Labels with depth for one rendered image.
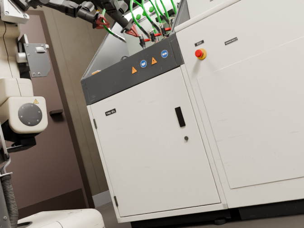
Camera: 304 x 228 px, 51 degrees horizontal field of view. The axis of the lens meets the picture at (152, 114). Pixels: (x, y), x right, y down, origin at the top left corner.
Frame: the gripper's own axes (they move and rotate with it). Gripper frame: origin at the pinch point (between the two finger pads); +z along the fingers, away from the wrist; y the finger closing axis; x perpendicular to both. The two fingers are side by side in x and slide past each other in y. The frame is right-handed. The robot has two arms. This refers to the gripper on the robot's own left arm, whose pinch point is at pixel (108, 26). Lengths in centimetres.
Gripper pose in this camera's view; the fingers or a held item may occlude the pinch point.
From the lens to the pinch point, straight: 205.8
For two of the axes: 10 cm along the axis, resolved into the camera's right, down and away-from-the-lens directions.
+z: 9.1, 4.2, -0.1
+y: -1.6, 3.7, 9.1
